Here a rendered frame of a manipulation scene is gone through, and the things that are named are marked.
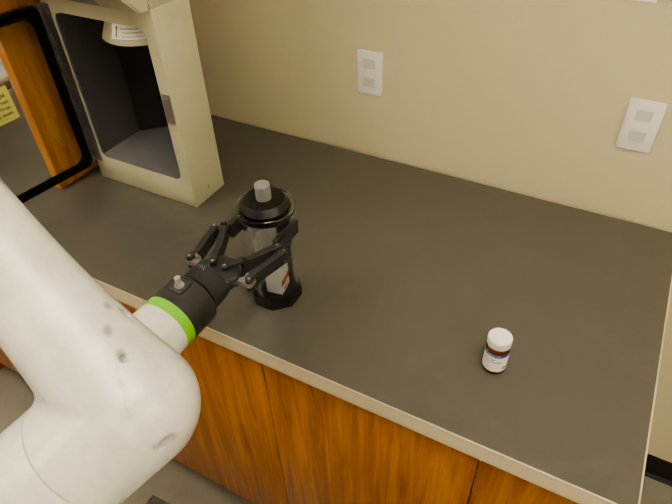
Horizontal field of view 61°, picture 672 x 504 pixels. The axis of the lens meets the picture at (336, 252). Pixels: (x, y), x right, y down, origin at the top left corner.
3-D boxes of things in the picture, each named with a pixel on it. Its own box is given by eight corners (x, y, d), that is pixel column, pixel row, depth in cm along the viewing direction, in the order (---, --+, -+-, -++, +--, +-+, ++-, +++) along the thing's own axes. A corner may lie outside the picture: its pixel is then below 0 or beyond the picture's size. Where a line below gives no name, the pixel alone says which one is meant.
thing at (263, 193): (258, 194, 108) (254, 164, 104) (300, 206, 105) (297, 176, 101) (230, 221, 102) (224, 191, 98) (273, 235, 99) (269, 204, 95)
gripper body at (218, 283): (212, 287, 88) (247, 252, 94) (170, 270, 91) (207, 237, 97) (220, 320, 93) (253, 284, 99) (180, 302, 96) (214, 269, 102)
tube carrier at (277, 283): (269, 264, 122) (257, 181, 108) (313, 280, 118) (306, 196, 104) (239, 296, 115) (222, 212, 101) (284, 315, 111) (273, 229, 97)
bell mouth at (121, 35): (141, 12, 136) (135, -12, 132) (200, 23, 129) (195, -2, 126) (84, 38, 124) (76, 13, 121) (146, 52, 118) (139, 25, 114)
